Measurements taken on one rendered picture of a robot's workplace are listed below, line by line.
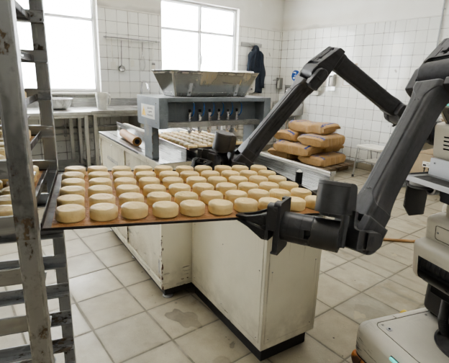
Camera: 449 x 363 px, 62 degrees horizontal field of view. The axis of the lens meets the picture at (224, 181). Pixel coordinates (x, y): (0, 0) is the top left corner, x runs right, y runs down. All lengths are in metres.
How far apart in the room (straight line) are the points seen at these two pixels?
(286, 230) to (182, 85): 1.48
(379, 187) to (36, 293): 0.62
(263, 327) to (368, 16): 5.08
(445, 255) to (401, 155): 0.74
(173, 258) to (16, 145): 1.70
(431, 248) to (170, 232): 1.31
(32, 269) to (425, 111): 0.76
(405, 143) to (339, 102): 5.52
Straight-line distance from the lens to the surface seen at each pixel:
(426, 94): 0.85
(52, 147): 1.07
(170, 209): 0.72
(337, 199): 0.68
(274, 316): 1.82
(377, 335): 1.80
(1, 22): 0.61
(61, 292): 1.21
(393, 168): 0.77
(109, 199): 0.76
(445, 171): 1.44
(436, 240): 1.54
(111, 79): 5.38
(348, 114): 6.20
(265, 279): 1.68
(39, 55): 1.05
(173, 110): 2.09
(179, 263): 2.26
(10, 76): 0.61
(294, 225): 0.69
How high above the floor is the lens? 1.28
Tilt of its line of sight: 15 degrees down
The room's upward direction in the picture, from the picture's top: 2 degrees clockwise
